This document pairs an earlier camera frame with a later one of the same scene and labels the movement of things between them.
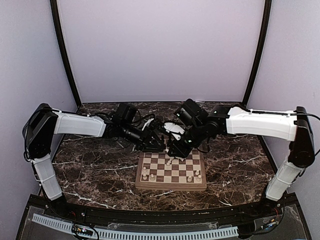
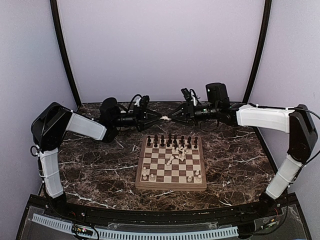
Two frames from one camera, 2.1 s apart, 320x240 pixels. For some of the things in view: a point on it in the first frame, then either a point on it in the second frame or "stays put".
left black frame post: x=65 y=55 stays put
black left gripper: x=146 y=144 to x=141 y=119
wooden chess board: x=157 y=170 stays put
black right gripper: x=182 y=152 to x=189 y=115
